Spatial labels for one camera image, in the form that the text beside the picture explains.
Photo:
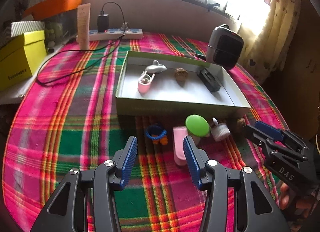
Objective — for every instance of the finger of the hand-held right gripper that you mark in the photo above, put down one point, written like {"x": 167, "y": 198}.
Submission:
{"x": 253, "y": 134}
{"x": 268, "y": 128}

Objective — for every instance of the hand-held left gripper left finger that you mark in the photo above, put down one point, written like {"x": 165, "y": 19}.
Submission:
{"x": 128, "y": 161}

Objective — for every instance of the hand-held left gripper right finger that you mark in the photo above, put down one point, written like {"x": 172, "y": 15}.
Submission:
{"x": 192, "y": 164}

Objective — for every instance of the brown walnut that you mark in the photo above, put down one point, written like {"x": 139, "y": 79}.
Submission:
{"x": 180, "y": 74}
{"x": 238, "y": 123}

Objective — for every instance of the pink plastic clip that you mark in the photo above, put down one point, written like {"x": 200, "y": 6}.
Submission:
{"x": 178, "y": 146}

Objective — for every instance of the white ribbed round cap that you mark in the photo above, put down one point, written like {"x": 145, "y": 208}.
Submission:
{"x": 220, "y": 132}

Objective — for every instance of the blue and orange toy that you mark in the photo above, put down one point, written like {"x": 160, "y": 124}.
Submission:
{"x": 155, "y": 134}

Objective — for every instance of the black rectangular device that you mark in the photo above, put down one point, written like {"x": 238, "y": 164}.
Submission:
{"x": 208, "y": 80}

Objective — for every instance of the green cardboard box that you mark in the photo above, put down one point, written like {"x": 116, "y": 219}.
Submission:
{"x": 175, "y": 91}

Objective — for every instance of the person's right hand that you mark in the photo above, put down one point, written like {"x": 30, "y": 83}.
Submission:
{"x": 285, "y": 197}

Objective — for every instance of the pink green plaid tablecloth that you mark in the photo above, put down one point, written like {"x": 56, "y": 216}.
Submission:
{"x": 75, "y": 121}

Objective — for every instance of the grey portable space heater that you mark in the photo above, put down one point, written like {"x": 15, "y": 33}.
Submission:
{"x": 225, "y": 46}

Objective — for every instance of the yellow heart print curtain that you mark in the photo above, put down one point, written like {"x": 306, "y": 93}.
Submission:
{"x": 275, "y": 34}

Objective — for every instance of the white power strip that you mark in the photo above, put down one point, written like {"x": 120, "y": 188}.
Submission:
{"x": 117, "y": 34}

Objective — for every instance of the black window latch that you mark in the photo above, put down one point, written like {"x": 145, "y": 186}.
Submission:
{"x": 212, "y": 6}

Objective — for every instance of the white power plug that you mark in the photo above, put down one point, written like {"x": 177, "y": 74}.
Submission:
{"x": 124, "y": 27}

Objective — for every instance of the black charger adapter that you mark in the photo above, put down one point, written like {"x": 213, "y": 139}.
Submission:
{"x": 103, "y": 23}

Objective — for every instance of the pale pink cosmetic tube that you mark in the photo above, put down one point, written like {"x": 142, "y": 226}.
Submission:
{"x": 83, "y": 26}

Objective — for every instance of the yellow cardboard box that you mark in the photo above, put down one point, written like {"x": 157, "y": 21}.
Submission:
{"x": 17, "y": 59}

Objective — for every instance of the clear plastic container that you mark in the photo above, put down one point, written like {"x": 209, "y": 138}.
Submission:
{"x": 61, "y": 25}

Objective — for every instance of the striped cardboard box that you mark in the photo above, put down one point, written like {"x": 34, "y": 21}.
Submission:
{"x": 27, "y": 28}

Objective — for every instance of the orange plastic container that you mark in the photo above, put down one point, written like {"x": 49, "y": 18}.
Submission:
{"x": 55, "y": 5}

